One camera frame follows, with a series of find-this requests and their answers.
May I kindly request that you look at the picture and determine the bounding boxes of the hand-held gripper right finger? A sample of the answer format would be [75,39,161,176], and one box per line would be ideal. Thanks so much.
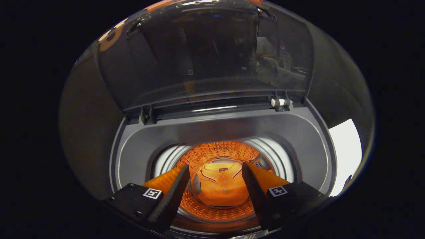
[242,162,332,232]

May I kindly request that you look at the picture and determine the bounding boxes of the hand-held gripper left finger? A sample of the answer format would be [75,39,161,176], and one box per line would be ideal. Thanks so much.
[101,164,191,233]

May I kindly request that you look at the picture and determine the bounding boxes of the orange polo shirt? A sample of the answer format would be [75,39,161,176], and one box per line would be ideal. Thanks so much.
[196,159,251,207]

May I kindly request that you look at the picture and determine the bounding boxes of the dark washing machine lid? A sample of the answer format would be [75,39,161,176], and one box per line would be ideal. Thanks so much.
[96,0,314,125]

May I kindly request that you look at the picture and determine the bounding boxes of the white flat board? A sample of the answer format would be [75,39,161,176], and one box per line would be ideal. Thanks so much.
[328,119,362,197]

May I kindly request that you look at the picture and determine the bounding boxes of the black backdrop cloth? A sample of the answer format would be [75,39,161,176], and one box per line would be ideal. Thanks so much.
[59,0,376,201]

